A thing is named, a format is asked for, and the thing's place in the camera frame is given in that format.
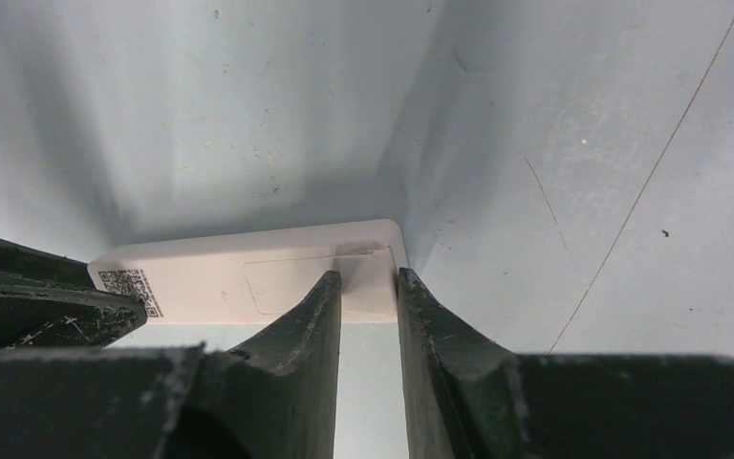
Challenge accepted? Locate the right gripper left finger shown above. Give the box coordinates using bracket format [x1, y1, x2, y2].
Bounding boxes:
[0, 271, 342, 458]

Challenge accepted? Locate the white remote control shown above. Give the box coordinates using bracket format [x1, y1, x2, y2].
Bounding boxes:
[87, 219, 408, 325]

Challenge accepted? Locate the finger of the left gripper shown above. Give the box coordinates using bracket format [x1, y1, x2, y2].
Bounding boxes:
[0, 239, 95, 289]
[0, 271, 147, 350]

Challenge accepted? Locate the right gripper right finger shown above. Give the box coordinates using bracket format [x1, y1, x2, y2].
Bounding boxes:
[398, 268, 734, 458]

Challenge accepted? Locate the white battery cover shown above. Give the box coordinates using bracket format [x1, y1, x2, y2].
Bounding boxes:
[243, 248, 397, 323]

